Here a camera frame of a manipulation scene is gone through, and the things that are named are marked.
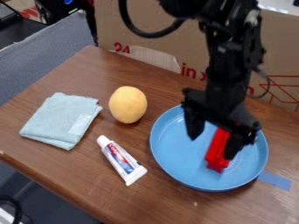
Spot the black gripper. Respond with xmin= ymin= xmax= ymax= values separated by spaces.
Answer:
xmin=182 ymin=81 xmax=262 ymax=160

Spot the red star-shaped bar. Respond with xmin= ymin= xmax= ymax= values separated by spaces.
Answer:
xmin=206 ymin=128 xmax=230 ymax=173

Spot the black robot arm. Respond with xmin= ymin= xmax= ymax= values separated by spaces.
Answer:
xmin=159 ymin=0 xmax=266 ymax=160

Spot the blue plate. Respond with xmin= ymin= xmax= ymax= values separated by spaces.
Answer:
xmin=150 ymin=106 xmax=268 ymax=192

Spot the brown cardboard box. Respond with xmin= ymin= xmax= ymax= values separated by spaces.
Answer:
xmin=95 ymin=0 xmax=299 ymax=112

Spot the yellow round fruit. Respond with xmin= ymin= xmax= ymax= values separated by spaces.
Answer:
xmin=108 ymin=86 xmax=147 ymax=123

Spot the blue tape strip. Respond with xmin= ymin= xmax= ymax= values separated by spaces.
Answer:
xmin=258 ymin=171 xmax=292 ymax=191

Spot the white toothpaste tube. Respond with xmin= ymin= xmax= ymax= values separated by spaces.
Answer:
xmin=98 ymin=135 xmax=147 ymax=186

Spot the light blue folded cloth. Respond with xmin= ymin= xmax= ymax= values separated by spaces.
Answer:
xmin=20 ymin=93 xmax=103 ymax=151

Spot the grey fabric partition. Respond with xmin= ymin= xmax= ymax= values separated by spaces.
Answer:
xmin=0 ymin=12 xmax=95 ymax=106

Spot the black device in background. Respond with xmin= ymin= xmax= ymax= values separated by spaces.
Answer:
xmin=34 ymin=0 xmax=99 ymax=43

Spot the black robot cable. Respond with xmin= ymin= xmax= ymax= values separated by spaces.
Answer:
xmin=118 ymin=0 xmax=187 ymax=39

